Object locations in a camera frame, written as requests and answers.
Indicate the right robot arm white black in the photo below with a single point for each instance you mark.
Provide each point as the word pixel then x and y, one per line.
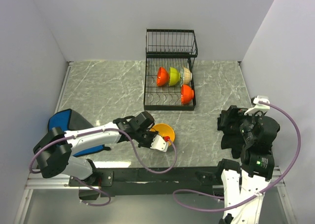
pixel 244 178

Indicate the aluminium frame rail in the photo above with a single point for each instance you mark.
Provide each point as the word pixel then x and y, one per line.
pixel 61 181

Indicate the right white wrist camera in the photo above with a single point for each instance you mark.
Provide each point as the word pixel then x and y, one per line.
pixel 257 106

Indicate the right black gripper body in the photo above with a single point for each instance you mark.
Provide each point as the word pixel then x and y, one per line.
pixel 246 129

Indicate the blue cloth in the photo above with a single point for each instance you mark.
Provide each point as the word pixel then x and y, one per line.
pixel 71 120

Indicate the lime green bowl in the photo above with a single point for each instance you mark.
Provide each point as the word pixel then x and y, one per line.
pixel 174 76

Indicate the black base beam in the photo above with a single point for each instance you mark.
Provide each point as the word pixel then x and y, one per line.
pixel 139 181

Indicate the yellow-orange bowl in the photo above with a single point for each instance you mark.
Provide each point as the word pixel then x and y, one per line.
pixel 164 130

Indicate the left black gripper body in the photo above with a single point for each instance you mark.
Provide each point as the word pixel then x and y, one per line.
pixel 145 138

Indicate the red-orange bowl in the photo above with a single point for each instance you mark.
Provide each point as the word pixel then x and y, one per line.
pixel 162 77
pixel 187 94

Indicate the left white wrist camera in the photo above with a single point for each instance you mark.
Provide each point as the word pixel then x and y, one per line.
pixel 159 144

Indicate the black cloth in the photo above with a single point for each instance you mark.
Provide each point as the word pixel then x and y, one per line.
pixel 231 139

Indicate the black wire dish rack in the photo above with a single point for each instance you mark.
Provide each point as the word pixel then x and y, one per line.
pixel 168 48

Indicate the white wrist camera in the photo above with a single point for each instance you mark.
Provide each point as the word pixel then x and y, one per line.
pixel 257 106
pixel 159 144

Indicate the patterned white teal bowl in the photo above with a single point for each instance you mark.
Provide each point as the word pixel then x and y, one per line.
pixel 186 76

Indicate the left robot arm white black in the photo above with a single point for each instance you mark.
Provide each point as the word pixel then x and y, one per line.
pixel 55 152

